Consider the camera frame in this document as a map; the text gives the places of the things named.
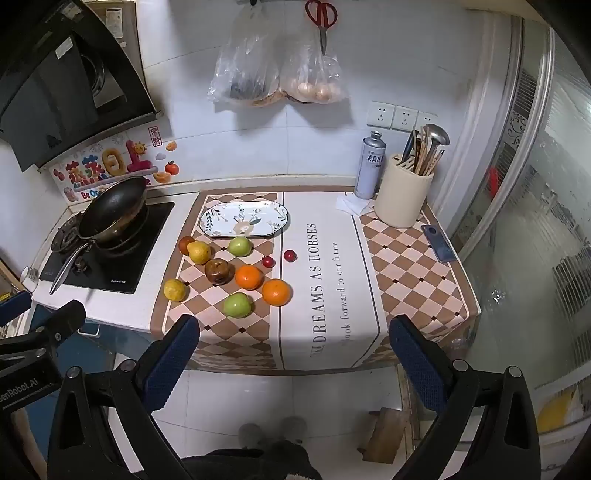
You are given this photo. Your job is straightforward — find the black gas stove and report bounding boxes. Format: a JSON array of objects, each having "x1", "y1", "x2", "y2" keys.
[{"x1": 39, "y1": 202, "x2": 176, "y2": 295}]

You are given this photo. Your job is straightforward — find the plastic bag with dark contents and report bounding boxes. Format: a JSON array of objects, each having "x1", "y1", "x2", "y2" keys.
[{"x1": 208, "y1": 4, "x2": 282, "y2": 108}]

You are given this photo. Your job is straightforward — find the paper towel roll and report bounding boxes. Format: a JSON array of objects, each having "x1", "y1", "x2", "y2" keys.
[{"x1": 374, "y1": 154, "x2": 435, "y2": 229}]

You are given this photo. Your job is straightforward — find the colourful wall sticker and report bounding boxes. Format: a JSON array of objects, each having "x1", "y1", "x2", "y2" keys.
[{"x1": 48, "y1": 122, "x2": 181, "y2": 206}]

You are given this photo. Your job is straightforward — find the yellow-green citrus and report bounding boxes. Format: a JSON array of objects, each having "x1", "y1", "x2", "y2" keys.
[{"x1": 163, "y1": 279, "x2": 188, "y2": 302}]

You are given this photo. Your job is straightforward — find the orange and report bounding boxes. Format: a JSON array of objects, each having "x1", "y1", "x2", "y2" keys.
[
  {"x1": 235, "y1": 265, "x2": 264, "y2": 291},
  {"x1": 262, "y1": 279, "x2": 293, "y2": 308}
]

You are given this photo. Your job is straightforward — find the checkered tablecloth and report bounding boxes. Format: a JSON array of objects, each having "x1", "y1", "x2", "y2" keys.
[{"x1": 148, "y1": 186, "x2": 482, "y2": 371}]

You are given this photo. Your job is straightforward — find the yellow lemon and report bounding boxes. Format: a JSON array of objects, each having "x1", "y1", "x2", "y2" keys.
[{"x1": 187, "y1": 241, "x2": 212, "y2": 265}]

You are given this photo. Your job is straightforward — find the black range hood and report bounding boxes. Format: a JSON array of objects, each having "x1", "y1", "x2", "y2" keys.
[{"x1": 0, "y1": 0, "x2": 162, "y2": 172}]

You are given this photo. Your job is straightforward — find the bundle of wooden chopsticks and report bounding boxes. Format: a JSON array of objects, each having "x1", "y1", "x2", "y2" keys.
[{"x1": 413, "y1": 131, "x2": 445, "y2": 176}]

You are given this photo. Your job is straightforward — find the yellow object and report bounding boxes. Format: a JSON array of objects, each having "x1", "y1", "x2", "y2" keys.
[{"x1": 538, "y1": 388, "x2": 583, "y2": 432}]

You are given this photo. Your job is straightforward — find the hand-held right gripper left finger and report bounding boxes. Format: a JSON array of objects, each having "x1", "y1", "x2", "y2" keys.
[{"x1": 47, "y1": 315, "x2": 200, "y2": 480}]

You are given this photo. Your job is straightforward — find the black-handled utensil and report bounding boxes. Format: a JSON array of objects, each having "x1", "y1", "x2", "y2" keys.
[{"x1": 401, "y1": 130, "x2": 419, "y2": 163}]

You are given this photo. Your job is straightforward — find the person's dark clothing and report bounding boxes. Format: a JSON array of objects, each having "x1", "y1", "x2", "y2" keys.
[{"x1": 185, "y1": 440, "x2": 324, "y2": 480}]

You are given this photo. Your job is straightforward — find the red-handled scissors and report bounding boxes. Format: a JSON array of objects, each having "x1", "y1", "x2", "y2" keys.
[{"x1": 305, "y1": 0, "x2": 339, "y2": 56}]

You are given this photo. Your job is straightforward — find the wooden stool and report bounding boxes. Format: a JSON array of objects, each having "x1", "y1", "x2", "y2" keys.
[{"x1": 360, "y1": 406, "x2": 409, "y2": 464}]

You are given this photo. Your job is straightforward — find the blue phone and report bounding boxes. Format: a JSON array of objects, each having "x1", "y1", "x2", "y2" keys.
[{"x1": 421, "y1": 224, "x2": 457, "y2": 264}]

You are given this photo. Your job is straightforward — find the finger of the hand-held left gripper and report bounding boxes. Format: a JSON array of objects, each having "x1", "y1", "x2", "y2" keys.
[
  {"x1": 0, "y1": 300, "x2": 88, "y2": 365},
  {"x1": 0, "y1": 291, "x2": 33, "y2": 326}
]

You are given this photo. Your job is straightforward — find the plastic bag of eggs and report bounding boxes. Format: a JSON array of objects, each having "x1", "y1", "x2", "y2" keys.
[{"x1": 279, "y1": 28, "x2": 348, "y2": 106}]

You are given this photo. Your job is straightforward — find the glass sliding door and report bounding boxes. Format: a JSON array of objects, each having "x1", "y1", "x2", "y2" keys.
[{"x1": 450, "y1": 14, "x2": 591, "y2": 444}]

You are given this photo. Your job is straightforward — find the floral oval plate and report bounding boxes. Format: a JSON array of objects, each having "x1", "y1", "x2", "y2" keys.
[{"x1": 199, "y1": 202, "x2": 290, "y2": 238}]

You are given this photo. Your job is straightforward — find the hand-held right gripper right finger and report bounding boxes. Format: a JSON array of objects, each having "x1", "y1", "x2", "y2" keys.
[{"x1": 389, "y1": 315, "x2": 541, "y2": 480}]

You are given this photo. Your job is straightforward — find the white tissue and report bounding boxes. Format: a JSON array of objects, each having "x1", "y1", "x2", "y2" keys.
[{"x1": 335, "y1": 193, "x2": 376, "y2": 217}]

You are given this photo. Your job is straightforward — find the silver spray can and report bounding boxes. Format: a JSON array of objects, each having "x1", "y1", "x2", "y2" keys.
[{"x1": 354, "y1": 131, "x2": 387, "y2": 200}]

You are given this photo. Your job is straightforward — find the black frying pan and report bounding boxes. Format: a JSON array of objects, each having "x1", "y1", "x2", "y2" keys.
[{"x1": 50, "y1": 176, "x2": 149, "y2": 296}]

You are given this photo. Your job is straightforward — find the metal ladle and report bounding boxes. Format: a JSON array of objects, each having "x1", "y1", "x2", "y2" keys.
[{"x1": 418, "y1": 124, "x2": 450, "y2": 176}]

